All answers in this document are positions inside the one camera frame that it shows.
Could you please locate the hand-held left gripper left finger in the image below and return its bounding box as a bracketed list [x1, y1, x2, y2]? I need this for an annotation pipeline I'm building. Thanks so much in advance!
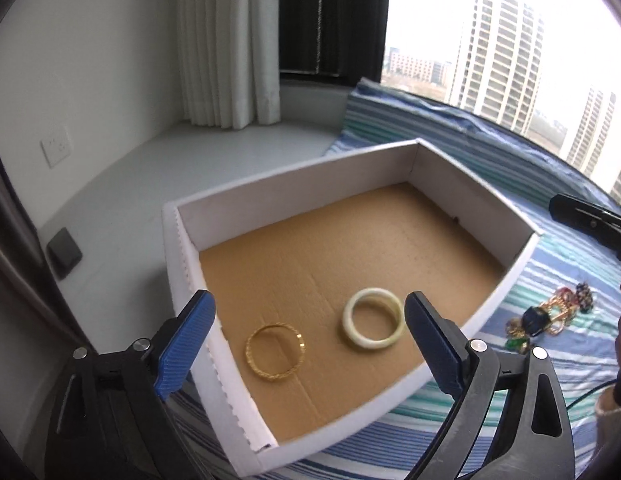
[44, 290, 216, 480]

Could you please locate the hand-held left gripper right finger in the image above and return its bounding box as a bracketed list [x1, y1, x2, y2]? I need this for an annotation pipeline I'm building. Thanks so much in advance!
[405, 291, 576, 480]

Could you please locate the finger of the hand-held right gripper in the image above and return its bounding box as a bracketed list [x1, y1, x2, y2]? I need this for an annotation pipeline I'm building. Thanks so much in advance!
[549, 193, 621, 261]

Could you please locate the white cardboard box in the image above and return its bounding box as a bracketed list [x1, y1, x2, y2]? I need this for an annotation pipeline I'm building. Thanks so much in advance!
[162, 137, 545, 478]

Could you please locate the pile of mixed jewelry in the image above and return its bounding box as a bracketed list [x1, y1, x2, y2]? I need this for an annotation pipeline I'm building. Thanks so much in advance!
[505, 282, 596, 357]

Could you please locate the blue green striped bedsheet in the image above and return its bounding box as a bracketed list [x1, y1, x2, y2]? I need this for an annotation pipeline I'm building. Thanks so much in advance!
[170, 77, 621, 480]

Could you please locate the white jade bangle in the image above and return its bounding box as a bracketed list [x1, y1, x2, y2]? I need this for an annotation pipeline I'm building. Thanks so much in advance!
[342, 287, 405, 349]

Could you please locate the high-rise building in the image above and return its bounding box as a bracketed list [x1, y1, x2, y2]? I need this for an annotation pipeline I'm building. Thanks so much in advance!
[447, 0, 546, 137]
[561, 87, 617, 177]

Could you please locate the black square pad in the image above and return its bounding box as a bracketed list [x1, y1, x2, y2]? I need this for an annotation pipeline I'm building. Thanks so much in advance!
[46, 227, 84, 281]

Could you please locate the white curtain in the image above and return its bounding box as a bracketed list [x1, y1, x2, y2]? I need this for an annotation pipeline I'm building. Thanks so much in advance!
[174, 0, 282, 130]

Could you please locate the black window screen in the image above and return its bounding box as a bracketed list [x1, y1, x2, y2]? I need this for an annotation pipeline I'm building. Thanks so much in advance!
[279, 0, 392, 86]

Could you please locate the gold chain bangle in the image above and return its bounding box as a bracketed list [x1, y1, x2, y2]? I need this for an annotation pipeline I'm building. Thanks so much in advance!
[245, 323, 308, 382]

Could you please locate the black cable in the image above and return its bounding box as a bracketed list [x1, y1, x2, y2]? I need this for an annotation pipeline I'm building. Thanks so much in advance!
[565, 382, 616, 408]

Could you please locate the white wall socket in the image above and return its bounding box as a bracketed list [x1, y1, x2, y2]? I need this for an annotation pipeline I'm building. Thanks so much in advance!
[40, 126, 73, 168]

